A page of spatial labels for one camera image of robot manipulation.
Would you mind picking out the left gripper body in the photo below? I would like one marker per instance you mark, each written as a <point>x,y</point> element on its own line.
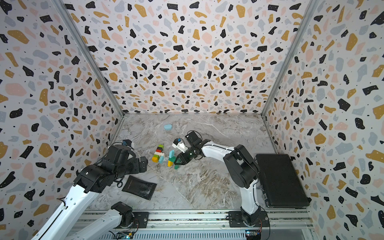
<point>131,167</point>

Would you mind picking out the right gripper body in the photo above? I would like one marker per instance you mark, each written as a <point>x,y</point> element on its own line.
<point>185,157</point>

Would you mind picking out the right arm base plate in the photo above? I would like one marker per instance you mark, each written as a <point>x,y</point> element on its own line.
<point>240,219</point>

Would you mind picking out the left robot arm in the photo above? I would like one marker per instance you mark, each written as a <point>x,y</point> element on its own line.
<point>89,183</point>

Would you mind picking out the light blue round puck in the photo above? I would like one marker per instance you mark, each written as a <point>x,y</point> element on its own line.
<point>168,127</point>

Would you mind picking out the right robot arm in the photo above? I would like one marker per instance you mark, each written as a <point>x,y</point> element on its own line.
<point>241,166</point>

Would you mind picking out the black hard case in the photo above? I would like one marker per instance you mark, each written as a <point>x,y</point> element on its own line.
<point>279,182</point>

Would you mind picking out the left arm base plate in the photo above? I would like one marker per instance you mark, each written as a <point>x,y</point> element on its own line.
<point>137,220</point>

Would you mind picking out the dark green long lego brick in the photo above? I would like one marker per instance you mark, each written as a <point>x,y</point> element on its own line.
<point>173,159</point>

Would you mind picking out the green circuit board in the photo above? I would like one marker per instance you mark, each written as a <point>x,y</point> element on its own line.
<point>126,235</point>

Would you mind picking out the aluminium frame rail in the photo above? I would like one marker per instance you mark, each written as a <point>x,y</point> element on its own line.
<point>209,225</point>

